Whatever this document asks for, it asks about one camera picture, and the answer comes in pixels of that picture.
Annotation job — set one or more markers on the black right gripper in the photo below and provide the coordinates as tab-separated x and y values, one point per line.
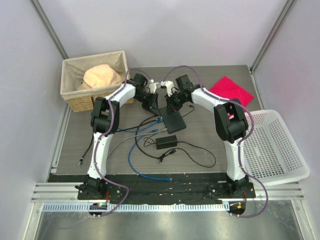
171	107

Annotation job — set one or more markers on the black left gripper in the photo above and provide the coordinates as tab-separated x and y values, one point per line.
154	98

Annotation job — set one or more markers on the black network switch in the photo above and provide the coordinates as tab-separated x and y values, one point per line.
173	121

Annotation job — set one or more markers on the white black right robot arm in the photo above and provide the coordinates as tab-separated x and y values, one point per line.
230	123

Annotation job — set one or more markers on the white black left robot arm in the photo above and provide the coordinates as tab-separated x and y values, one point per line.
105	122

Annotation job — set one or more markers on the black power adapter brick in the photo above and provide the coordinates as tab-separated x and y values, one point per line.
166	142

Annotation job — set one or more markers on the peach cloth hat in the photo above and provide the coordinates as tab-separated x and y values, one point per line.
100	76

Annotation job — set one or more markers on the red folded cloth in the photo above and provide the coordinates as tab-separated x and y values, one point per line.
228	89

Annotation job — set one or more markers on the wicker basket with liner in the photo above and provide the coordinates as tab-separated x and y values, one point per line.
72	73

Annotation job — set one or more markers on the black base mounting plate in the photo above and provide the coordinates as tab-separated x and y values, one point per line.
178	188

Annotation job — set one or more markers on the white perforated plastic basket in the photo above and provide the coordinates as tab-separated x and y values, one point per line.
270	153

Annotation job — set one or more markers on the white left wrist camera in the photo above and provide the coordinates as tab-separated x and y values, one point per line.
153	85

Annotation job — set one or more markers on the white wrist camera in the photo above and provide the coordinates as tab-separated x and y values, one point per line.
153	85
168	86

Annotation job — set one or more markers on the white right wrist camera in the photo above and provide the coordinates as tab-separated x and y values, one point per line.
168	86

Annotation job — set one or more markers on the white slotted cable duct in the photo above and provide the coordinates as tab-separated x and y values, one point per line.
97	207

